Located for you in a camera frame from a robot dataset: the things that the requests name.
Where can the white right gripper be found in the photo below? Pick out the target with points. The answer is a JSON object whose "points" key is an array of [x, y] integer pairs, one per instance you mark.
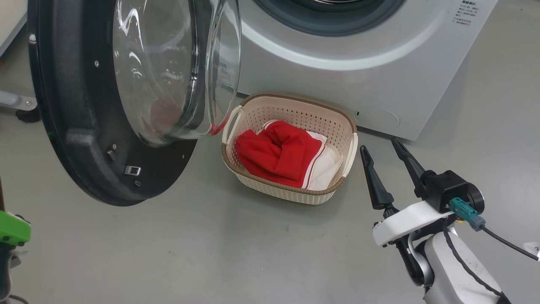
{"points": [[405, 221]]}

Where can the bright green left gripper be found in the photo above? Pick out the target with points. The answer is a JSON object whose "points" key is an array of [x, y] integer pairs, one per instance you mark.
{"points": [[12, 228]]}

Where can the white garment with red trim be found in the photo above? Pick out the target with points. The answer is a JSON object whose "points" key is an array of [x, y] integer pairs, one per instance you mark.
{"points": [[327, 166]]}

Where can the round washing machine glass door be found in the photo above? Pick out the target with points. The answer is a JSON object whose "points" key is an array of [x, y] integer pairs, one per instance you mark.
{"points": [[80, 126]]}

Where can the cream perforated laundry basket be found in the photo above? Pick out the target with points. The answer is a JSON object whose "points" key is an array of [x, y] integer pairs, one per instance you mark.
{"points": [[295, 192]]}

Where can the white front-load washing machine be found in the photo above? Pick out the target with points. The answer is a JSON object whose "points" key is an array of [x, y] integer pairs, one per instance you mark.
{"points": [[379, 76]]}

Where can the grey metal leg with caster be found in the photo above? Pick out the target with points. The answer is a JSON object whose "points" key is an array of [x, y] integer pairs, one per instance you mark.
{"points": [[17, 103]]}

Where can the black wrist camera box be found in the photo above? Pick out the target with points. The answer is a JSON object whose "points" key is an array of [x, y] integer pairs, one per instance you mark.
{"points": [[447, 188]]}

